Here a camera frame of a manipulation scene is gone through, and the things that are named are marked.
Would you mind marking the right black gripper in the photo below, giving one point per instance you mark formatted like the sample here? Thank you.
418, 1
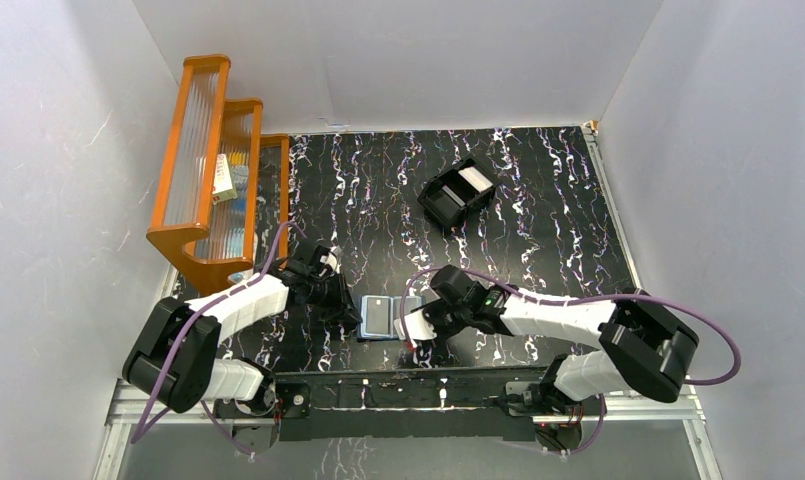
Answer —
430, 310

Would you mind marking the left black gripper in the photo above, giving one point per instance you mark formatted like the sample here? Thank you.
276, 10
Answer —
335, 299

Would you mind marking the blue leather card holder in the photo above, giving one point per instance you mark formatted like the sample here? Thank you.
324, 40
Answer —
363, 335

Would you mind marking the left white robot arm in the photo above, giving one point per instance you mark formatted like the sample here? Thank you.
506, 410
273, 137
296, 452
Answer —
175, 356

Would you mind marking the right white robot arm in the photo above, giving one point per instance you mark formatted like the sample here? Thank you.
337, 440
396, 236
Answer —
636, 343

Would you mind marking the black card box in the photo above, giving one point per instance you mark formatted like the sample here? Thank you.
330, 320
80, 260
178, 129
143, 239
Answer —
448, 200

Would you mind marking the white card stack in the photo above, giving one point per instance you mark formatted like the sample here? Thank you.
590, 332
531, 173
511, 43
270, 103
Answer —
478, 180

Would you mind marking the orange wooden rack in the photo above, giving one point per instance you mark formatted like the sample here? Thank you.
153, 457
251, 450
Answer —
211, 245

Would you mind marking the white red small box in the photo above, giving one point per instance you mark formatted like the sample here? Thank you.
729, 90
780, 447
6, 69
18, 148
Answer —
223, 188

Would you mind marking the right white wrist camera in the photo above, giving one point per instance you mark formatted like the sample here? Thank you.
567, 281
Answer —
414, 328

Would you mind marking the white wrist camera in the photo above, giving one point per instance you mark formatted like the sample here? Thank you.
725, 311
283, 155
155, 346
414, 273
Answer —
330, 261
414, 328

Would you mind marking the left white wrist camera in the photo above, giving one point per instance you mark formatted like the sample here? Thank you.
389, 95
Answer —
330, 261

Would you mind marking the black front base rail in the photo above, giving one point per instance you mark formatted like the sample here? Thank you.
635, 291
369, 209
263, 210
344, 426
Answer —
501, 402

